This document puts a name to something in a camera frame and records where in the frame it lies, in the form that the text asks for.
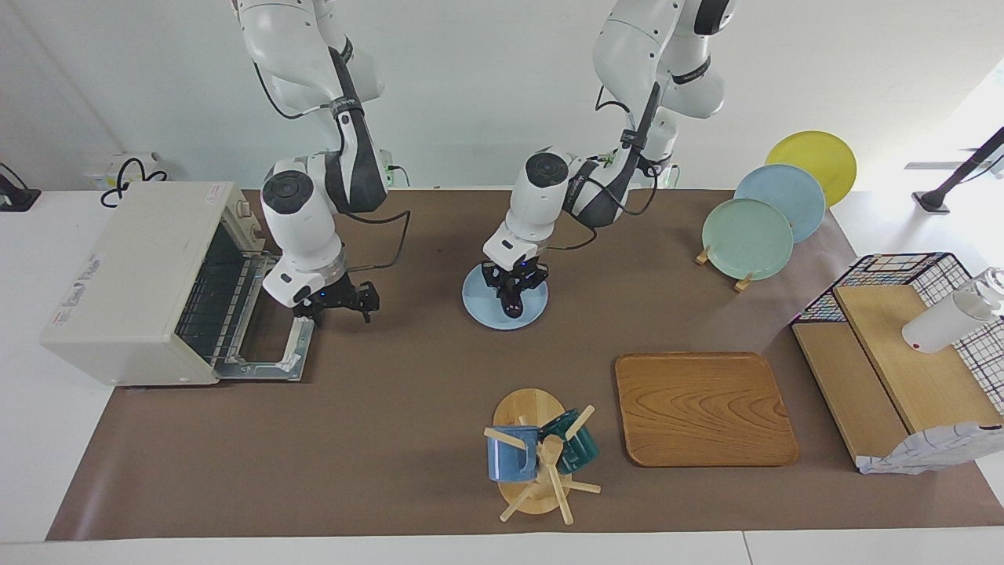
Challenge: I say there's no blue mug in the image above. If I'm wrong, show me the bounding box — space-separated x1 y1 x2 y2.
486 425 542 483

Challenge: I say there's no pale green plate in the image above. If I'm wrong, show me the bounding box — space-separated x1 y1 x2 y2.
701 198 795 282

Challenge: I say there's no yellow plate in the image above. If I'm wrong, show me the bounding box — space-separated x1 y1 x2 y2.
765 130 858 209

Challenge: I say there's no black desk stand base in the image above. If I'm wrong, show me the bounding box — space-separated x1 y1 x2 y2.
0 162 42 213

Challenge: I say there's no wooden step shelf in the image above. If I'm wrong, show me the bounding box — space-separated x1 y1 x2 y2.
792 284 1004 472

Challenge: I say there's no wooden plate rack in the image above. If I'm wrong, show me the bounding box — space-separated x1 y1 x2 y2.
696 246 754 293

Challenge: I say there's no light blue racked plate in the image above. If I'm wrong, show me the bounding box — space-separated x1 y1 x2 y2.
734 163 827 244

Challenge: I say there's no black power cable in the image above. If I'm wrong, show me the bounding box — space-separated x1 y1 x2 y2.
100 157 169 209

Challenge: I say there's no beige toaster oven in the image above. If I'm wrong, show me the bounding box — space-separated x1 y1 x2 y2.
41 182 316 387

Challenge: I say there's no brown table mat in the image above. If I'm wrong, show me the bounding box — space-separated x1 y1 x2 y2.
45 188 1004 542

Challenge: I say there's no cloth-lined wire basket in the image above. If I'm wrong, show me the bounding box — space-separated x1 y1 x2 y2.
791 252 1004 476

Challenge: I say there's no wooden mug tree stand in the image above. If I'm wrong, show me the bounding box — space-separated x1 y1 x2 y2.
484 388 603 525

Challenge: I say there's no dark green mug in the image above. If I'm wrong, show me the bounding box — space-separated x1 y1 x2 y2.
540 408 601 475

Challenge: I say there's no white cup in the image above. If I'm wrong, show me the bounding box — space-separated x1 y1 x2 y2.
902 268 1004 355

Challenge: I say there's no black slanted stand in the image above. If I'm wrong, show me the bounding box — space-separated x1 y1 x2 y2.
912 126 1004 214

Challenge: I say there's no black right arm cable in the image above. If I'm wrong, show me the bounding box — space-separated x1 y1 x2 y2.
341 208 412 273

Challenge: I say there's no brown wooden tray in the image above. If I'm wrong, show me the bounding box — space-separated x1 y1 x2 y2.
614 352 800 468

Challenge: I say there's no white power strip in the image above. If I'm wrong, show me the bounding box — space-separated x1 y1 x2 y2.
85 151 169 193

